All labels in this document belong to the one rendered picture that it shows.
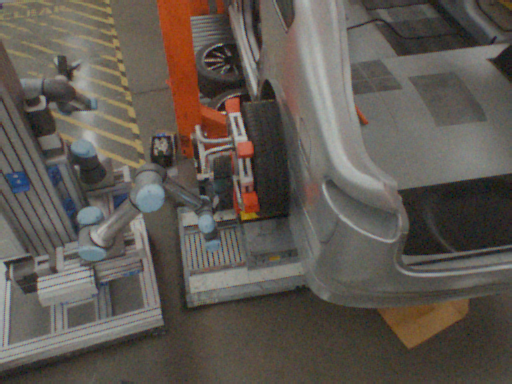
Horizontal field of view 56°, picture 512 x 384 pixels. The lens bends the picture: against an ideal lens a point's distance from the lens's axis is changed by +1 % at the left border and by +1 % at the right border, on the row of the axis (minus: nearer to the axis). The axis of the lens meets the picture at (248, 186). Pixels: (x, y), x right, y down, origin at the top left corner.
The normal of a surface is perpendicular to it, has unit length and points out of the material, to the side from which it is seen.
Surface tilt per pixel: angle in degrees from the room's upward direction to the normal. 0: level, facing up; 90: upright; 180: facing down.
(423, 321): 2
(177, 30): 90
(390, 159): 22
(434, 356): 0
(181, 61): 90
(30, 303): 0
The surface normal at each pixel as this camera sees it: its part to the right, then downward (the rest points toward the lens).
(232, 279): -0.02, -0.68
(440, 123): 0.05, -0.36
